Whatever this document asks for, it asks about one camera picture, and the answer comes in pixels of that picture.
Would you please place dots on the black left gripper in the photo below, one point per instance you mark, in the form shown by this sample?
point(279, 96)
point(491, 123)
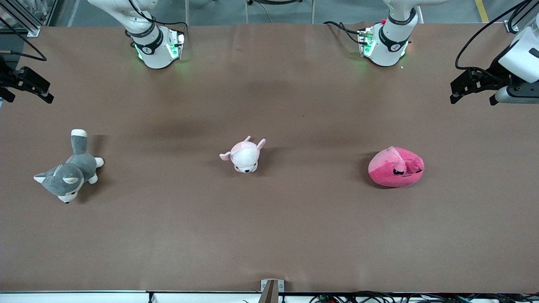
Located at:
point(495, 73)

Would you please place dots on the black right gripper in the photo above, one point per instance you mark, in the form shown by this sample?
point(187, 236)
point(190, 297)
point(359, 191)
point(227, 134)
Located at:
point(9, 78)

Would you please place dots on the round pink plush toy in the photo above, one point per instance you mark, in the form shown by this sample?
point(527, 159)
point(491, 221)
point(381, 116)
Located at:
point(389, 172)

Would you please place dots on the grey white plush husky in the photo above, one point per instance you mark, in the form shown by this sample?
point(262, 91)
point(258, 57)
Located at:
point(71, 172)

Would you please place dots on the white flat panel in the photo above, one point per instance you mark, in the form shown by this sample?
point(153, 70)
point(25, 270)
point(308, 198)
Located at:
point(84, 299)

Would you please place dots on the white pink plush puppy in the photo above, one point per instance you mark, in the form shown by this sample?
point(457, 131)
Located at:
point(244, 158)

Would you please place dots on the aluminium frame with shelves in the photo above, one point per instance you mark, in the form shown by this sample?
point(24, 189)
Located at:
point(19, 17)

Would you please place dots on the aluminium corner frame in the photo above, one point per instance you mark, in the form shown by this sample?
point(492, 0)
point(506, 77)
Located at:
point(511, 26)

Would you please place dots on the grey metal bracket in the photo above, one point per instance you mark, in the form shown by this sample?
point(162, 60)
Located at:
point(281, 286)

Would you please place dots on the brown camera post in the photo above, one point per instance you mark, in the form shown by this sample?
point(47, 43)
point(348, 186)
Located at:
point(269, 294)

